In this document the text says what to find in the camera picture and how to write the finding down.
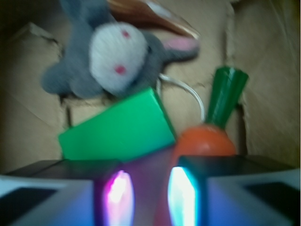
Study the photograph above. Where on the gripper right finger with light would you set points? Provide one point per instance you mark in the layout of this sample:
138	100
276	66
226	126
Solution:
239	190

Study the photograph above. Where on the green rectangular block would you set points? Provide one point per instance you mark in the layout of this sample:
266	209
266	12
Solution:
130	129

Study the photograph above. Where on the brown paper bag basket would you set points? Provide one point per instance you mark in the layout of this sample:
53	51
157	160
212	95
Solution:
261	37

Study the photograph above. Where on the brown spiral seashell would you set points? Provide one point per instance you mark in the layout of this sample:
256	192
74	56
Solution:
150	13

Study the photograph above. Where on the orange plastic carrot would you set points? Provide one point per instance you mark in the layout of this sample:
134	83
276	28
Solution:
209	138

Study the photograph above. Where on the grey plush bunny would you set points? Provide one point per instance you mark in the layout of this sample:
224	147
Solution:
107	55

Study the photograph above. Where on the gripper left finger with light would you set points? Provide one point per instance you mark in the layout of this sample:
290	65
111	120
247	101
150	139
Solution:
67	193

